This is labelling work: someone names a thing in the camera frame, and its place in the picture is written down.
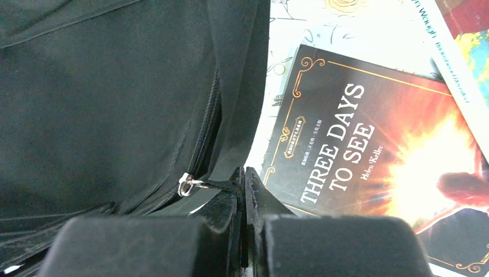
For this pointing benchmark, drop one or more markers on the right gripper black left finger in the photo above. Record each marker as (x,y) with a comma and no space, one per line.
(205,243)

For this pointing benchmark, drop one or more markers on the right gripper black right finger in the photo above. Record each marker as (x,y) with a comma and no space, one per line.
(282,243)

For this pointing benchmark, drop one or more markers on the black student backpack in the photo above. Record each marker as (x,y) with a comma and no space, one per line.
(105,104)

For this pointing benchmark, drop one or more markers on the Three Days To See book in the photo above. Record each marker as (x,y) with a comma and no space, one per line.
(355,138)

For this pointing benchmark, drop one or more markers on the Evelyn Waugh paperback book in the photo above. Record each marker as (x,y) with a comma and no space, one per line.
(457,33)

